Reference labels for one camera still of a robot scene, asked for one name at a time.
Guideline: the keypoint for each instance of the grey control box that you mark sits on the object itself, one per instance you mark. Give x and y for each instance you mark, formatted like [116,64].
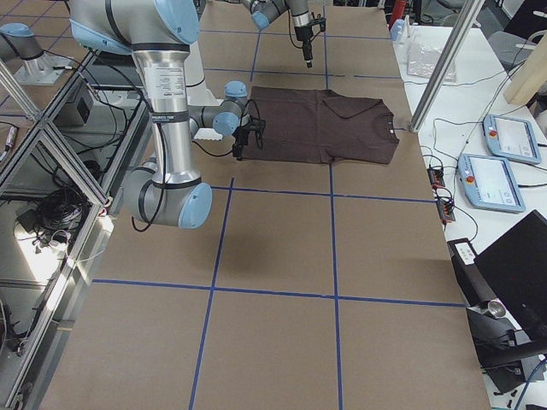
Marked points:
[76,111]

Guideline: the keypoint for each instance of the light blue white bottle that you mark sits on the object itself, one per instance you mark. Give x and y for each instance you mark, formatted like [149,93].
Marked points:
[397,30]

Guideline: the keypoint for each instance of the far teach pendant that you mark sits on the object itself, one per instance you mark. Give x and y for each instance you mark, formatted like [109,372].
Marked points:
[511,138]

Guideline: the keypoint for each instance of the black laptop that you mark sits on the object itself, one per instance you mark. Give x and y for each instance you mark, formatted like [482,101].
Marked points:
[514,267]

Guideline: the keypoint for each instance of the aluminium frame table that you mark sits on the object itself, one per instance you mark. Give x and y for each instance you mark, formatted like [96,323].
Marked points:
[58,184]

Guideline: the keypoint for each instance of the far black orange connector box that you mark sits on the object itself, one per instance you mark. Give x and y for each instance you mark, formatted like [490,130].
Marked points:
[436,177]

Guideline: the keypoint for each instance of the red fire extinguisher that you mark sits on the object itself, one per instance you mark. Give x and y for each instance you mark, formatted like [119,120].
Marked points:
[397,11]

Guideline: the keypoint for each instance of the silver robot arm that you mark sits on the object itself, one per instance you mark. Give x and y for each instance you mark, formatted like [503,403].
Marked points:
[167,189]
[264,13]

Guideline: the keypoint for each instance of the black orange connector box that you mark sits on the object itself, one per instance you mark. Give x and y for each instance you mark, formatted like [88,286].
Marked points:
[436,177]
[445,209]

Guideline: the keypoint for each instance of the white pedestal column base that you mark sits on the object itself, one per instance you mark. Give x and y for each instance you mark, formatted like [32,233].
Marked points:
[201,111]

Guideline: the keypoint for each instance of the teach pendant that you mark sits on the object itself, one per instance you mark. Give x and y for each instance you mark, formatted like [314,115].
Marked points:
[511,138]
[489,183]

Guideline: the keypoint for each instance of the black box white label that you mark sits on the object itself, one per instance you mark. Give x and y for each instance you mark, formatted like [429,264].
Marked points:
[474,287]

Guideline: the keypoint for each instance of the aluminium frame post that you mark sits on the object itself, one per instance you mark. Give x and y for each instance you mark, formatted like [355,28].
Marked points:
[454,42]

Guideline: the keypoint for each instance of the near black orange connector box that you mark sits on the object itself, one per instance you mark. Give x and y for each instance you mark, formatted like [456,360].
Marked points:
[445,209]

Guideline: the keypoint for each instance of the dark brown t-shirt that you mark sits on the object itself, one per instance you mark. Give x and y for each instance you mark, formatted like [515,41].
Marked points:
[322,126]

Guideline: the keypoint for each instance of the near teach pendant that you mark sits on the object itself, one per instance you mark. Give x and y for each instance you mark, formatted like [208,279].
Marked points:
[489,183]

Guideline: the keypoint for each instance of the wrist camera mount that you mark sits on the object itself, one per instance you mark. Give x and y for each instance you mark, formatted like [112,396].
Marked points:
[257,125]
[319,21]

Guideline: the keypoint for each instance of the black stand base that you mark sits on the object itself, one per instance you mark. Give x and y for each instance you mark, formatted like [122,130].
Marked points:
[508,356]

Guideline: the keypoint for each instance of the clear plastic bag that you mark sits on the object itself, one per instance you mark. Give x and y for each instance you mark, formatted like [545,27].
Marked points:
[422,60]

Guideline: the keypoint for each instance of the wooden beam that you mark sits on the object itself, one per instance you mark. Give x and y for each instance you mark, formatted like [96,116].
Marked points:
[529,78]

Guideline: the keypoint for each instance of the silver metal cup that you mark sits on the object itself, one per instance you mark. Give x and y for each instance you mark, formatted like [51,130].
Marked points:
[493,309]

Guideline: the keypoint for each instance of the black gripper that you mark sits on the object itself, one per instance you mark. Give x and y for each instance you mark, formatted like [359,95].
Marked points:
[242,136]
[302,36]

